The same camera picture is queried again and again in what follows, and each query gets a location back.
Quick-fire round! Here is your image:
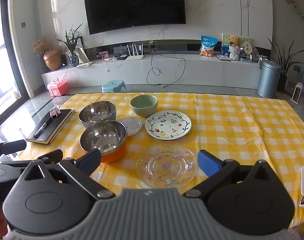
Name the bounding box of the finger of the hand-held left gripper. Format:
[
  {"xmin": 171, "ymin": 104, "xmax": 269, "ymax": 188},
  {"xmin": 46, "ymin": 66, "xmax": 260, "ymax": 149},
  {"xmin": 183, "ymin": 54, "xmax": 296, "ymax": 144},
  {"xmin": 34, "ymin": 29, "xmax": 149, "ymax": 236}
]
[
  {"xmin": 0, "ymin": 139, "xmax": 27, "ymax": 158},
  {"xmin": 0, "ymin": 149, "xmax": 64, "ymax": 165}
]

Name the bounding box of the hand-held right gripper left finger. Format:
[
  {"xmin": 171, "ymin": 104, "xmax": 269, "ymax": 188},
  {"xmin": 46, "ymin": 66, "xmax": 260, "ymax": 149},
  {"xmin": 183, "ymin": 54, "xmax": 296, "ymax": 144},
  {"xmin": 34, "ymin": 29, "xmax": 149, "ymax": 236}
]
[{"xmin": 23, "ymin": 149, "xmax": 115, "ymax": 199}]

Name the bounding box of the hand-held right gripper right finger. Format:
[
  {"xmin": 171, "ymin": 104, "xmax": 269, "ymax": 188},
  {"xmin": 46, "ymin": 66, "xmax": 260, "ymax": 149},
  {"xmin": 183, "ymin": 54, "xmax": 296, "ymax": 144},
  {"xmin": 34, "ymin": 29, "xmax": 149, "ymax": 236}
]
[{"xmin": 183, "ymin": 150, "xmax": 277, "ymax": 198}]

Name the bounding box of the orange steel bowl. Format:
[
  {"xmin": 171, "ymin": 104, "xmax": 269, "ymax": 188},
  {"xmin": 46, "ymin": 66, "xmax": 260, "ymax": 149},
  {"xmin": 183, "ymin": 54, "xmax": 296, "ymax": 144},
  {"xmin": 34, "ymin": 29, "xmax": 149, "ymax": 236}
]
[{"xmin": 79, "ymin": 120, "xmax": 128, "ymax": 163}]

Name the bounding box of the clear glass plate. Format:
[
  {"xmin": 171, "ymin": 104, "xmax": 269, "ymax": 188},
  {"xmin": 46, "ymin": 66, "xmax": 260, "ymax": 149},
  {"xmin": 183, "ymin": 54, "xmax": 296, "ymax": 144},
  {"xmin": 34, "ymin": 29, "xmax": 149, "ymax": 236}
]
[{"xmin": 136, "ymin": 142, "xmax": 198, "ymax": 188}]

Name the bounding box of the blue steel bowl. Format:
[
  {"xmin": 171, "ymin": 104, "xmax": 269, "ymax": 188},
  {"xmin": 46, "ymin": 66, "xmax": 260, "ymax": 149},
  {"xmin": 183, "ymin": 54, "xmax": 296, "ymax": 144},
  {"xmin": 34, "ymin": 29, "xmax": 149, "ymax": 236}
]
[{"xmin": 78, "ymin": 101, "xmax": 117, "ymax": 129}]

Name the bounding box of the small white dish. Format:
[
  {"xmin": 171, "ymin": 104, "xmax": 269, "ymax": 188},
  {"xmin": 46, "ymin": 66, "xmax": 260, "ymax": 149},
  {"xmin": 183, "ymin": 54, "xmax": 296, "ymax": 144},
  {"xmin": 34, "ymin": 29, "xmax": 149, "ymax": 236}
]
[{"xmin": 119, "ymin": 116, "xmax": 143, "ymax": 137}]

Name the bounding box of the fruit print white plate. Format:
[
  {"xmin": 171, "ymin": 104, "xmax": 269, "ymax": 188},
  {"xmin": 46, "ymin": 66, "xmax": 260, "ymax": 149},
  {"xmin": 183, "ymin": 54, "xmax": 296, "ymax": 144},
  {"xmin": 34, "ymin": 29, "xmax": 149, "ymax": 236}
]
[{"xmin": 145, "ymin": 110, "xmax": 192, "ymax": 140}]

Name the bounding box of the green ceramic bowl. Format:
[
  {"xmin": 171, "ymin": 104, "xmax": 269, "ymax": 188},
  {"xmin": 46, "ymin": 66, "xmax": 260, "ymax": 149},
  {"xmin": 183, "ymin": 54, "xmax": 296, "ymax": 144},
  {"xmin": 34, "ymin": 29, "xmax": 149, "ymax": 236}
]
[{"xmin": 130, "ymin": 94, "xmax": 158, "ymax": 118}]

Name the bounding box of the black pen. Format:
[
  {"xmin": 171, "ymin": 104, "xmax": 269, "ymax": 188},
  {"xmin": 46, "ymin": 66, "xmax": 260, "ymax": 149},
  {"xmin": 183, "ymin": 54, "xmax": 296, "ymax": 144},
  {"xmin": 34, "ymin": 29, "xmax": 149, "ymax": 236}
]
[{"xmin": 33, "ymin": 116, "xmax": 54, "ymax": 140}]

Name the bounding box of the black notebook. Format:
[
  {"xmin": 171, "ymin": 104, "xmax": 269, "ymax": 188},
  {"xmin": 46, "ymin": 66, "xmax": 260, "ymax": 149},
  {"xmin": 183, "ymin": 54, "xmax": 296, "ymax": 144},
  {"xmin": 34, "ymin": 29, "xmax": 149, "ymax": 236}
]
[{"xmin": 26, "ymin": 109, "xmax": 76, "ymax": 145}]

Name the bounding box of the yellow checked tablecloth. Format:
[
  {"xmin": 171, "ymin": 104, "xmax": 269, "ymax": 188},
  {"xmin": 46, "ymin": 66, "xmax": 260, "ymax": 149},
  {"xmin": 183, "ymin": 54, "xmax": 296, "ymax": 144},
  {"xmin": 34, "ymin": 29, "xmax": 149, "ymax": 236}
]
[{"xmin": 24, "ymin": 92, "xmax": 304, "ymax": 230}]

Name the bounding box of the pink storage box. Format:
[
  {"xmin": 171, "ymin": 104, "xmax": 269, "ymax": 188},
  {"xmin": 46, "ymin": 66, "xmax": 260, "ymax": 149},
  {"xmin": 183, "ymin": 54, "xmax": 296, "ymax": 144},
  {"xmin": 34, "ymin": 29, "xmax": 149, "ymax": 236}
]
[{"xmin": 47, "ymin": 78, "xmax": 69, "ymax": 97}]

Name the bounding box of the light blue plastic stool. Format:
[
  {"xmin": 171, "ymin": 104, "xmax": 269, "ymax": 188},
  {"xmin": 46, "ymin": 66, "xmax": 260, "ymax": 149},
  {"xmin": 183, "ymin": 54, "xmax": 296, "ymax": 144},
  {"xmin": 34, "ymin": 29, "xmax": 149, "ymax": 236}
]
[{"xmin": 101, "ymin": 80, "xmax": 127, "ymax": 93}]

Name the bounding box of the glass sliding door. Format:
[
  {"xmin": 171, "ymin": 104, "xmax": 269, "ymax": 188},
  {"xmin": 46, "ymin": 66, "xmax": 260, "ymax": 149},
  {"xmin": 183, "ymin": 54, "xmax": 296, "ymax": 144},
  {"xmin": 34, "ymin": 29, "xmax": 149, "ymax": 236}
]
[{"xmin": 0, "ymin": 0, "xmax": 30, "ymax": 133}]

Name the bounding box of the copper vase with dried flowers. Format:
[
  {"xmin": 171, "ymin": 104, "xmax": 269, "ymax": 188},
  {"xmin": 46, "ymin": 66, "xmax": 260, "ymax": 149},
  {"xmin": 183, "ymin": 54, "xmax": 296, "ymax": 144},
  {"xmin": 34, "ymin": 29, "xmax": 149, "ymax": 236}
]
[{"xmin": 31, "ymin": 37, "xmax": 62, "ymax": 71}]

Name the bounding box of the green plant in blue vase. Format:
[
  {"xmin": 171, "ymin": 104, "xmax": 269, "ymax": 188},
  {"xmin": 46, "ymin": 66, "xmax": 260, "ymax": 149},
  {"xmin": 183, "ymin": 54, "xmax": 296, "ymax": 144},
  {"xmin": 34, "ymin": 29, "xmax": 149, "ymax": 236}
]
[{"xmin": 56, "ymin": 23, "xmax": 84, "ymax": 67}]

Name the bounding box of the grey trash bin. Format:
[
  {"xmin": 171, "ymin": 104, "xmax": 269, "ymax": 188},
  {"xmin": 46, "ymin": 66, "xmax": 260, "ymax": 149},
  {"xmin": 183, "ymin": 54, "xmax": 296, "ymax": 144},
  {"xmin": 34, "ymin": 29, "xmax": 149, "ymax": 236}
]
[{"xmin": 256, "ymin": 60, "xmax": 282, "ymax": 98}]

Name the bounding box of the potted plant in black pot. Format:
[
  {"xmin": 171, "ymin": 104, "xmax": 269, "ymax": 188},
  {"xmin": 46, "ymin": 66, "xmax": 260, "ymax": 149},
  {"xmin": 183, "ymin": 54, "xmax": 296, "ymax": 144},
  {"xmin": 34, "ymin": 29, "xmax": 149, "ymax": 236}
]
[{"xmin": 267, "ymin": 37, "xmax": 304, "ymax": 93}]

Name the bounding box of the white router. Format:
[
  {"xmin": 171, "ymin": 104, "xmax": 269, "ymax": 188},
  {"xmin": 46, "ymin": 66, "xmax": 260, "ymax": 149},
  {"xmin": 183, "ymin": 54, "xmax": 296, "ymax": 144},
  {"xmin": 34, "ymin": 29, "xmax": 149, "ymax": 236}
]
[{"xmin": 126, "ymin": 44, "xmax": 145, "ymax": 61}]

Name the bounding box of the pink small heater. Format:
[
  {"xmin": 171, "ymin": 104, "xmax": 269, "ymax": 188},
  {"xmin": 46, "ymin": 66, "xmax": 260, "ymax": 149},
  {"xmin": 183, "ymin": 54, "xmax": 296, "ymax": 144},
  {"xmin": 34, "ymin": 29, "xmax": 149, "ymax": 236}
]
[{"xmin": 292, "ymin": 82, "xmax": 304, "ymax": 103}]

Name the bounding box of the framed picture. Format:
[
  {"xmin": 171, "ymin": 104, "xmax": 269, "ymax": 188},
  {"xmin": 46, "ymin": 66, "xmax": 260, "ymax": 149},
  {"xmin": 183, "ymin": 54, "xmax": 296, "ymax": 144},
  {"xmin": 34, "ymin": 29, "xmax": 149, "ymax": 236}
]
[{"xmin": 67, "ymin": 36, "xmax": 84, "ymax": 55}]

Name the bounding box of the blue snack bag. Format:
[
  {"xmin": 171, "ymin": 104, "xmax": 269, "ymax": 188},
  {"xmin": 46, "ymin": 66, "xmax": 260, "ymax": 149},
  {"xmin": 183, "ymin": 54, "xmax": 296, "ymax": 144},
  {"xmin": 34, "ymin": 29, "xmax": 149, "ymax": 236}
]
[{"xmin": 199, "ymin": 35, "xmax": 218, "ymax": 57}]

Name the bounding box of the teddy bear in basket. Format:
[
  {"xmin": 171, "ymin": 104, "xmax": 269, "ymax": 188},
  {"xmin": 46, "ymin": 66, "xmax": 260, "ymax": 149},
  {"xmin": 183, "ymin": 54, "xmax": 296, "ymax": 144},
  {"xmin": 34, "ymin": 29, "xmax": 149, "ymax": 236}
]
[{"xmin": 227, "ymin": 35, "xmax": 242, "ymax": 61}]

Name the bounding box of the green picture board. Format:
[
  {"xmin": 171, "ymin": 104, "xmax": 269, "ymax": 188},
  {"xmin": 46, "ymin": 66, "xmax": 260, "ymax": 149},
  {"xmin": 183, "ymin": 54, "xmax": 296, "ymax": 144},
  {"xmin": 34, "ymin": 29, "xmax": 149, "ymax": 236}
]
[{"xmin": 221, "ymin": 33, "xmax": 251, "ymax": 55}]

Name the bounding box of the black cable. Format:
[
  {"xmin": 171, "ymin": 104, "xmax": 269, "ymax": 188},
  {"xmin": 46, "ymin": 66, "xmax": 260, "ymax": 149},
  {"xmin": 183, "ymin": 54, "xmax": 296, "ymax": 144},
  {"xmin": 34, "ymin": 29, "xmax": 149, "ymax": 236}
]
[{"xmin": 146, "ymin": 50, "xmax": 186, "ymax": 88}]

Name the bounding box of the black wall television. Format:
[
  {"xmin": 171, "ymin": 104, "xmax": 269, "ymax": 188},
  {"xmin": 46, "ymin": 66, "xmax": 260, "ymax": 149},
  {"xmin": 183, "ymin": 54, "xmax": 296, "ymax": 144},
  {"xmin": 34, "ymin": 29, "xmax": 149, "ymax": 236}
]
[{"xmin": 83, "ymin": 0, "xmax": 187, "ymax": 35}]

